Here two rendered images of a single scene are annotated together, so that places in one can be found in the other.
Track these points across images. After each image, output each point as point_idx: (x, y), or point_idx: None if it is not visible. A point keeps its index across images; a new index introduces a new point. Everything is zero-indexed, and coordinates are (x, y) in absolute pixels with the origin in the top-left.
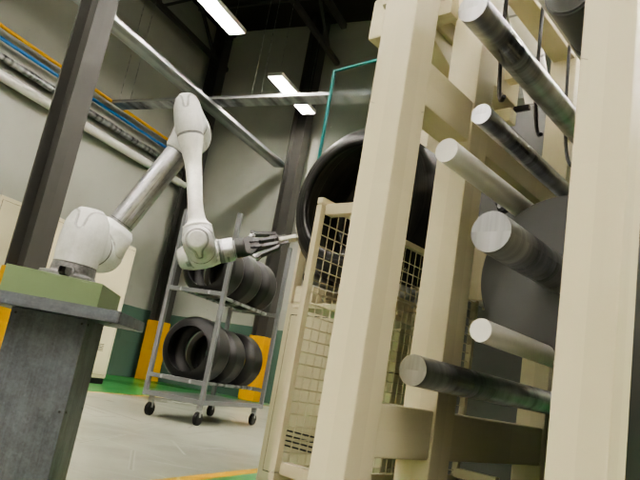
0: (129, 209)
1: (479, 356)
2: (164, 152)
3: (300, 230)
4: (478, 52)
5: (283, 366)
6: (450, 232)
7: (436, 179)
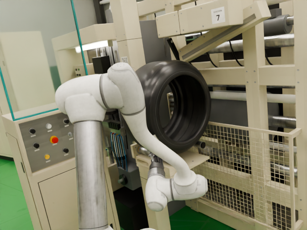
0: (106, 206)
1: None
2: (95, 131)
3: (161, 136)
4: (263, 42)
5: (49, 216)
6: (266, 120)
7: (260, 101)
